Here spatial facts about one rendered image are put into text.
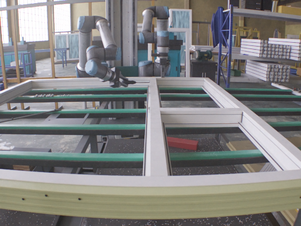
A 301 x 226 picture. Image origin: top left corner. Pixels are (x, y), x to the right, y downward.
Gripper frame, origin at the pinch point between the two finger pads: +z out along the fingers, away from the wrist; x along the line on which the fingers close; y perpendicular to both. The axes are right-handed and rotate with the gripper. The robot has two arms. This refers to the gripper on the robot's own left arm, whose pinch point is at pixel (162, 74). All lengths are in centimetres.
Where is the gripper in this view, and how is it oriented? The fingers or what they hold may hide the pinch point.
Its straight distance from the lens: 189.5
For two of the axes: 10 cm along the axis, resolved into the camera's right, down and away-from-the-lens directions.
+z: 0.0, 9.5, 3.0
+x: 0.0, -3.0, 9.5
